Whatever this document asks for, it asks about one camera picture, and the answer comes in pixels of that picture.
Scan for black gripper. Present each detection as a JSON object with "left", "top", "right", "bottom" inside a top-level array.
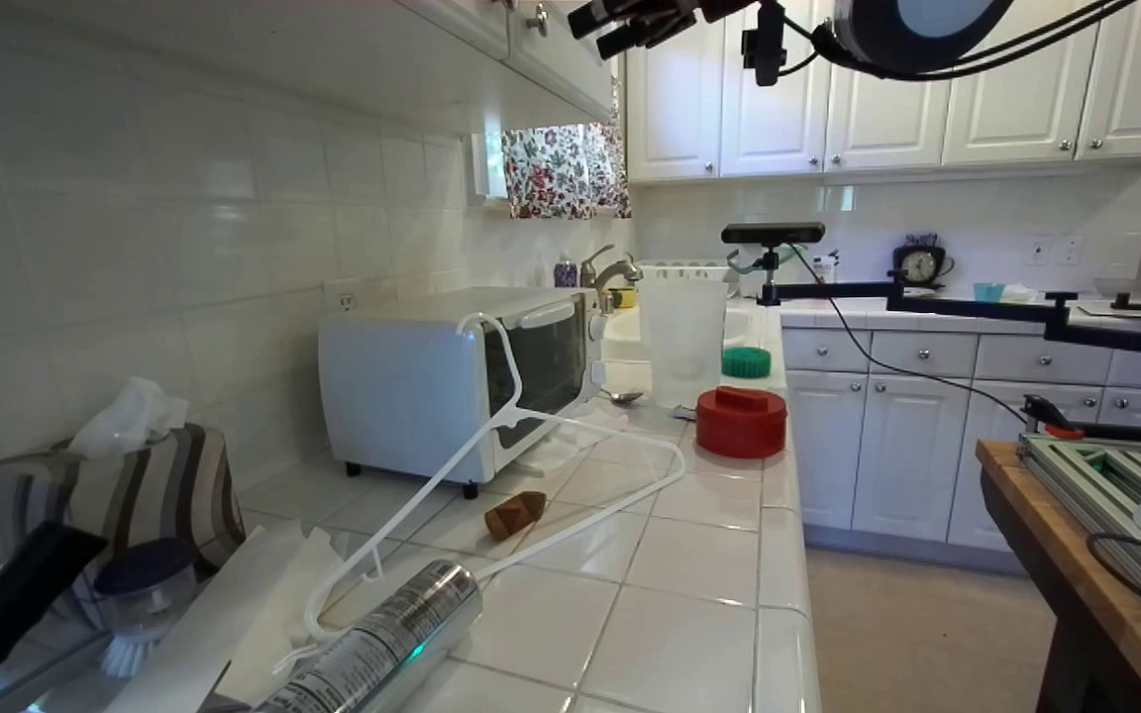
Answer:
[{"left": 566, "top": 0, "right": 754, "bottom": 62}]

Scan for white cabinet door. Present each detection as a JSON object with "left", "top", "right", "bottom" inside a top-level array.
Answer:
[
  {"left": 510, "top": 0, "right": 624, "bottom": 117},
  {"left": 395, "top": 0, "right": 519, "bottom": 62}
]

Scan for white toaster oven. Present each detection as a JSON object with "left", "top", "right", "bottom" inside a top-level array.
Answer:
[{"left": 313, "top": 285, "right": 603, "bottom": 500}]

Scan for white base cabinet row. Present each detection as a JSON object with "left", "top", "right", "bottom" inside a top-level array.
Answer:
[{"left": 781, "top": 324, "right": 1141, "bottom": 558}]

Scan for floral curtain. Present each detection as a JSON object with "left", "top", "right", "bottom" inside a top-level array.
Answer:
[{"left": 501, "top": 117, "right": 636, "bottom": 220}]

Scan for white framed kitchen window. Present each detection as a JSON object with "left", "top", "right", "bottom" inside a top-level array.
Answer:
[{"left": 469, "top": 126, "right": 510, "bottom": 207}]

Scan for metal sink faucet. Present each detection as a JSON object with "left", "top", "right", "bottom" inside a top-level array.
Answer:
[{"left": 577, "top": 241, "right": 642, "bottom": 311}]

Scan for clear plastic pitcher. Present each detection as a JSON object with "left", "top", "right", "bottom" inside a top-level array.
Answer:
[{"left": 636, "top": 262, "right": 733, "bottom": 397}]

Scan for green round container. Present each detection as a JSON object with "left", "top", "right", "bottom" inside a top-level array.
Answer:
[{"left": 716, "top": 342, "right": 778, "bottom": 382}]

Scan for white plastic clothes hanger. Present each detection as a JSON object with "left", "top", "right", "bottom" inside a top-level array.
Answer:
[{"left": 296, "top": 307, "right": 691, "bottom": 643}]

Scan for black round clock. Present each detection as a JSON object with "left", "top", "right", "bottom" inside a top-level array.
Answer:
[{"left": 887, "top": 233, "right": 956, "bottom": 293}]

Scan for red round lidded container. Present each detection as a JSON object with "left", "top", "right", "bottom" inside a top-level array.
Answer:
[{"left": 692, "top": 382, "right": 787, "bottom": 462}]

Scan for small brown bottle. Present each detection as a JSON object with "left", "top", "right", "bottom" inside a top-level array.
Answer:
[{"left": 478, "top": 487, "right": 551, "bottom": 544}]

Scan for orange black clamp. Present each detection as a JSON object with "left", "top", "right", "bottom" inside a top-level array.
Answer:
[{"left": 1021, "top": 392, "right": 1090, "bottom": 442}]

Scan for crumpled white tissue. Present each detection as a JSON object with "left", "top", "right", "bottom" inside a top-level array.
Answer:
[{"left": 68, "top": 375, "right": 189, "bottom": 462}]

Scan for silver metallic cylinder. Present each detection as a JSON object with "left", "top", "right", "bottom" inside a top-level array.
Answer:
[{"left": 249, "top": 558, "right": 486, "bottom": 713}]

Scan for striped grey cloth bag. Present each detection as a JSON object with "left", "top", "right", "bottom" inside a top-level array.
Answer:
[{"left": 0, "top": 418, "right": 249, "bottom": 585}]

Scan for wooden work table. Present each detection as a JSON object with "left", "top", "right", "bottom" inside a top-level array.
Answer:
[{"left": 975, "top": 434, "right": 1141, "bottom": 713}]

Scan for glass jar blue lid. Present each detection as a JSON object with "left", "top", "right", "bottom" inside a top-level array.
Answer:
[{"left": 72, "top": 536, "right": 205, "bottom": 677}]

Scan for black curved chair back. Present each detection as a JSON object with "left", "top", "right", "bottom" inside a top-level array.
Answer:
[{"left": 0, "top": 517, "right": 110, "bottom": 713}]

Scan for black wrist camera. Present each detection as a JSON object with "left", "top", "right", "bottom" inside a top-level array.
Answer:
[{"left": 740, "top": 0, "right": 787, "bottom": 91}]

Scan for black stereo camera bar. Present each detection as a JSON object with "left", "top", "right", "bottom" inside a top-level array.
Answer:
[{"left": 716, "top": 216, "right": 827, "bottom": 250}]

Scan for white wall cabinet body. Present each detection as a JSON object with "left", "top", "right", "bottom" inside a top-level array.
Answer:
[{"left": 14, "top": 0, "right": 626, "bottom": 133}]

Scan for black camera cable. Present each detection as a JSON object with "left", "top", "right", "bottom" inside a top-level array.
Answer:
[{"left": 786, "top": 241, "right": 1063, "bottom": 433}]

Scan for white wall cabinet row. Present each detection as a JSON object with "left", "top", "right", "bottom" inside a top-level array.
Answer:
[{"left": 624, "top": 0, "right": 1141, "bottom": 186}]

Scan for black camera boom stand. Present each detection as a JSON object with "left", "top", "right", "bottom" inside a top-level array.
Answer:
[{"left": 754, "top": 241, "right": 1141, "bottom": 363}]

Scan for aluminium frame rails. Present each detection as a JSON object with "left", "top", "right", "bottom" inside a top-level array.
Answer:
[{"left": 1013, "top": 433, "right": 1141, "bottom": 624}]

